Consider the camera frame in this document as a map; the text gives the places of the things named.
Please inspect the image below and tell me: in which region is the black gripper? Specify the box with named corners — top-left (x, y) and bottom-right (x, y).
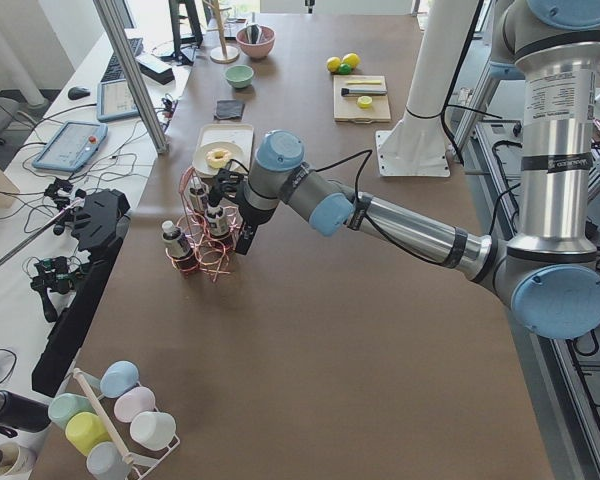
top-left (208, 168), bottom-right (279, 255)

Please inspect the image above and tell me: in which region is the tea bottle white cap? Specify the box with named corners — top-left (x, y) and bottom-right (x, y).
top-left (205, 204), bottom-right (232, 246)

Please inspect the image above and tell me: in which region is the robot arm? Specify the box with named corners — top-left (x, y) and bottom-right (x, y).
top-left (209, 1), bottom-right (600, 339)

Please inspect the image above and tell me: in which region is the tea bottle in rack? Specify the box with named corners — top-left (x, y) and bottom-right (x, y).
top-left (161, 220), bottom-right (198, 272)
top-left (189, 176), bottom-right (208, 215)

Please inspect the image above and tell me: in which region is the cream tray with bunny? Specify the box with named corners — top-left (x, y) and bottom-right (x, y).
top-left (194, 123), bottom-right (254, 167)

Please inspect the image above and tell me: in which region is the white round plate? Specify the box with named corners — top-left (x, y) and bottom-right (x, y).
top-left (192, 141), bottom-right (249, 177)

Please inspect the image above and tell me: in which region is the glazed donut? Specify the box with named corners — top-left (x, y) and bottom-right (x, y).
top-left (205, 147), bottom-right (232, 169)

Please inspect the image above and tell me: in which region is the grey folded cloth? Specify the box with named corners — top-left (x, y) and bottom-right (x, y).
top-left (214, 99), bottom-right (245, 120)

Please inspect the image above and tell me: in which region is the green bowl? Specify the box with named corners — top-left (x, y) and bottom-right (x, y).
top-left (224, 65), bottom-right (254, 90)

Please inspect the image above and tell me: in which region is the wooden stand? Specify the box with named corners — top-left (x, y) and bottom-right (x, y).
top-left (204, 0), bottom-right (240, 64)

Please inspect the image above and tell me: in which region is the blue teach pendant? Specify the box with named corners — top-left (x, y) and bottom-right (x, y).
top-left (32, 121), bottom-right (108, 173)
top-left (96, 79), bottom-right (139, 123)

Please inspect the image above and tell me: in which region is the pink bowl with ice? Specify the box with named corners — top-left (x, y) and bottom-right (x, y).
top-left (235, 24), bottom-right (277, 60)

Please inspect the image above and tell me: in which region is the wooden cutting board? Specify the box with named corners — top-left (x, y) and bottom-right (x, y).
top-left (333, 75), bottom-right (391, 123)

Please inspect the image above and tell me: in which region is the yellow plastic knife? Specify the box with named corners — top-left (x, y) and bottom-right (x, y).
top-left (345, 79), bottom-right (382, 85)

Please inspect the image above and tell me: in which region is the whole lemon outer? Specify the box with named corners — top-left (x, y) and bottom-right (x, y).
top-left (326, 56), bottom-right (342, 73)

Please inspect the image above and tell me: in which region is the black keyboard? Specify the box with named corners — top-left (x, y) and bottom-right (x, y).
top-left (99, 37), bottom-right (146, 84)

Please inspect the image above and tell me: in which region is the green lime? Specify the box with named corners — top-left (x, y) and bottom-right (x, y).
top-left (338, 63), bottom-right (352, 75)

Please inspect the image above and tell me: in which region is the black computer mouse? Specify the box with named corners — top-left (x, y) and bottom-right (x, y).
top-left (67, 86), bottom-right (91, 101)

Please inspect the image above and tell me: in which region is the blue cup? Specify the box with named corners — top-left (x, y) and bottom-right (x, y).
top-left (100, 360), bottom-right (139, 398)

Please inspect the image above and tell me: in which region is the pink cup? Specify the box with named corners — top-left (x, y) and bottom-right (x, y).
top-left (114, 386), bottom-right (156, 423)

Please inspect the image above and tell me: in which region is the white cup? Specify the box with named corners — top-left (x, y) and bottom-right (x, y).
top-left (130, 411), bottom-right (176, 451)

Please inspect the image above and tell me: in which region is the green cup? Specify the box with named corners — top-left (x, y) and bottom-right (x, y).
top-left (47, 393), bottom-right (94, 429)

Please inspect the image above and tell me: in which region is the yellow cup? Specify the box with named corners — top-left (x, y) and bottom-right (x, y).
top-left (64, 412), bottom-right (111, 456)

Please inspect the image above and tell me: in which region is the grey cup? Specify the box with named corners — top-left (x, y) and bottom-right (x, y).
top-left (86, 442), bottom-right (131, 480)

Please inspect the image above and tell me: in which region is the black thermos bottle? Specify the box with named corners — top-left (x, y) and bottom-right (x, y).
top-left (0, 390), bottom-right (50, 438)

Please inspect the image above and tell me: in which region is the copper wire bottle rack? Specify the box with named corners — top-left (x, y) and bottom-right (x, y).
top-left (163, 166), bottom-right (240, 282)

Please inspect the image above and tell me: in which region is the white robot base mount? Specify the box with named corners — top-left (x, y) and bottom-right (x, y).
top-left (376, 0), bottom-right (482, 177)

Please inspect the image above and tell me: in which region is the aluminium frame post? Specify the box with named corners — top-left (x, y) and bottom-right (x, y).
top-left (93, 0), bottom-right (168, 154)

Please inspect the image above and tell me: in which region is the white wire cup rack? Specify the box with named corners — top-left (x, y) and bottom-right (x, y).
top-left (71, 367), bottom-right (181, 479)

